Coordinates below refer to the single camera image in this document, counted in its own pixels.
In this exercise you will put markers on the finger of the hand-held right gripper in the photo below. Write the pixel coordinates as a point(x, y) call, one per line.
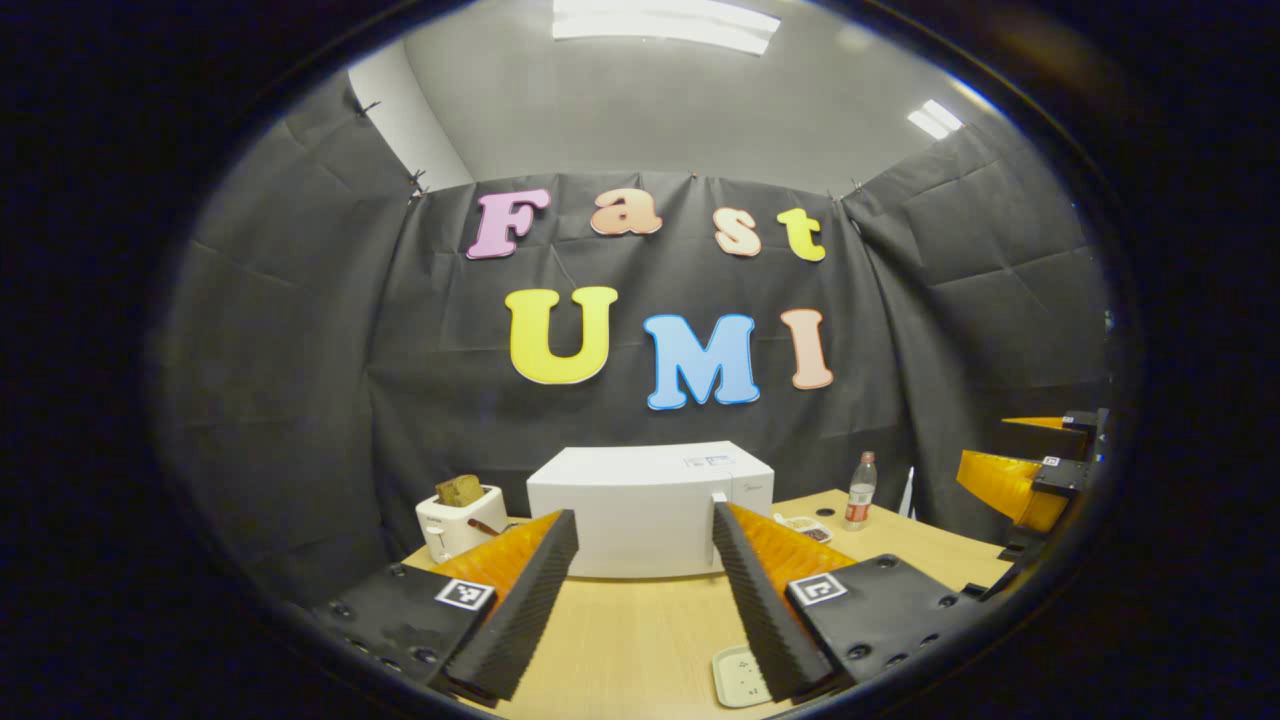
point(1005, 485)
point(1035, 440)

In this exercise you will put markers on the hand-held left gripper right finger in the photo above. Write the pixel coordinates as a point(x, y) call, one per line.
point(760, 610)

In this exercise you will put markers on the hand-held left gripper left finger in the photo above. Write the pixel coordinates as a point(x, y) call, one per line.
point(520, 610)

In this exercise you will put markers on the white microwave oven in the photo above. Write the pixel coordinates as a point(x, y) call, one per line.
point(640, 510)

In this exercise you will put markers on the white divided dish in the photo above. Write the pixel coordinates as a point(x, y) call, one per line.
point(800, 524)

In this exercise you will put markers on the white toaster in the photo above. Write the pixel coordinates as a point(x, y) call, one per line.
point(445, 530)

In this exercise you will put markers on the brown bread slice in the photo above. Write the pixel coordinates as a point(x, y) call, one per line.
point(460, 490)

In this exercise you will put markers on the clear plastic bottle red label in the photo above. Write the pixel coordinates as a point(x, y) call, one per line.
point(861, 495)

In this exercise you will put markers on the small ceiling light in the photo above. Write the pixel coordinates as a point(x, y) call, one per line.
point(935, 118)

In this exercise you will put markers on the large ceiling light panel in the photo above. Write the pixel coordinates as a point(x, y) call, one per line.
point(665, 22)

